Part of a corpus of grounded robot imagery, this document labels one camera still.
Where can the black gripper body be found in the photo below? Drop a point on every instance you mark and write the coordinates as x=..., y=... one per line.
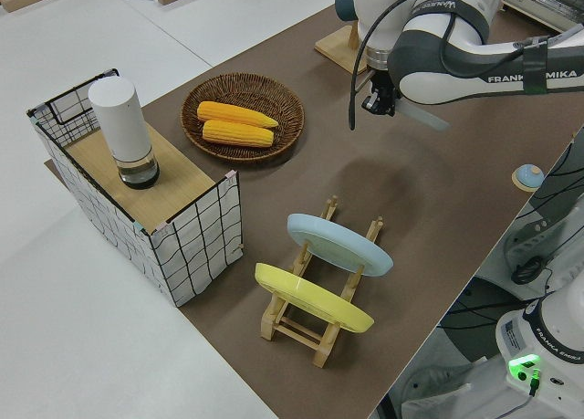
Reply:
x=381, y=83

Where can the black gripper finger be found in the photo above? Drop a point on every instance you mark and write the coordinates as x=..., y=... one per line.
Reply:
x=389, y=107

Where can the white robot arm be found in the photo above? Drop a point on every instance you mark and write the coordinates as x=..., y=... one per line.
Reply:
x=429, y=86

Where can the light blue plate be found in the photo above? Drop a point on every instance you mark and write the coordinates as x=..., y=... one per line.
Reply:
x=337, y=245

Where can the yellow plate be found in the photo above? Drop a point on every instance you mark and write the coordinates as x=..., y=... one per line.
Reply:
x=310, y=298

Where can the low wooden plate rack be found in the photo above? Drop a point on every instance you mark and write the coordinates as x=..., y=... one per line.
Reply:
x=292, y=334

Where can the wooden mug tree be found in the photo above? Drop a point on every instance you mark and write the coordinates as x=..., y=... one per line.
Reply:
x=335, y=45

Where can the dark teal mug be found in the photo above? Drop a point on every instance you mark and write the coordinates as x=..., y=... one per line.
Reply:
x=343, y=3

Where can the round brown wicker basket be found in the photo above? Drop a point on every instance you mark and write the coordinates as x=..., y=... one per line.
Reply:
x=283, y=113

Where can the yellow corn cob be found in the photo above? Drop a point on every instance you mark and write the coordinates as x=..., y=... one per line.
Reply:
x=237, y=133
x=232, y=114

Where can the small blue wooden object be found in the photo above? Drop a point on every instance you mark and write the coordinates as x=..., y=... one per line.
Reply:
x=528, y=176

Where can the white cylinder dispenser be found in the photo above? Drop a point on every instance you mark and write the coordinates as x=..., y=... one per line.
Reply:
x=121, y=118

